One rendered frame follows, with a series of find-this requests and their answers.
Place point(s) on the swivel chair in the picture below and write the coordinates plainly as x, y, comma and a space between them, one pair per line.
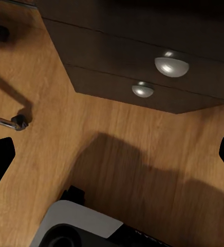
17, 122

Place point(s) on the cabinet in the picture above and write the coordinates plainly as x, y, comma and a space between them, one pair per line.
22, 12
166, 55

